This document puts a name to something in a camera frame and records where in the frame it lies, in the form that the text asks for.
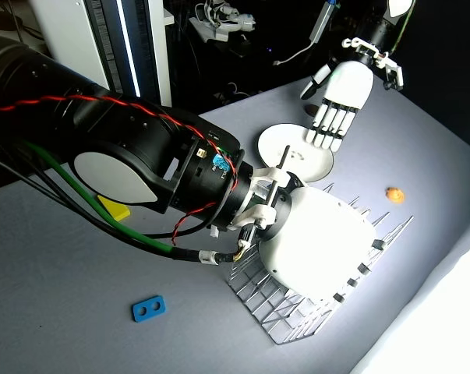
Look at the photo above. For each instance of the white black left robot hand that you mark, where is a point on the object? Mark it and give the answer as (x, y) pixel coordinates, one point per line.
(349, 83)

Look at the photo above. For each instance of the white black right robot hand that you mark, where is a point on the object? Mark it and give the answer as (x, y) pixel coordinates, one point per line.
(320, 241)

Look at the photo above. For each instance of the white plate with dark rim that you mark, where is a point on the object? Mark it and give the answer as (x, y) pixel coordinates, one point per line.
(281, 144)

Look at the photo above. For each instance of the grey hanging adapter stick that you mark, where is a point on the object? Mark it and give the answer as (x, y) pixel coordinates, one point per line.
(321, 21)

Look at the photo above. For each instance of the small orange pastry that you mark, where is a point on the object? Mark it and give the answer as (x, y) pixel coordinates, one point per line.
(395, 195)

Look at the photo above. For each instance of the white machine part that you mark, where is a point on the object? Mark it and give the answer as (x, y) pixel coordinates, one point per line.
(223, 21)

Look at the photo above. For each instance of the blue block with two holes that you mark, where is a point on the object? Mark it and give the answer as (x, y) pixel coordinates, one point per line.
(149, 315)

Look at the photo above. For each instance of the yellow rectangular block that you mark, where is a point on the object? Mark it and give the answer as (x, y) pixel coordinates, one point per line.
(119, 212)

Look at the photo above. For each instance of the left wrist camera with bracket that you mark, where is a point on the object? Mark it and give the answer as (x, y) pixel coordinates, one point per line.
(394, 72)

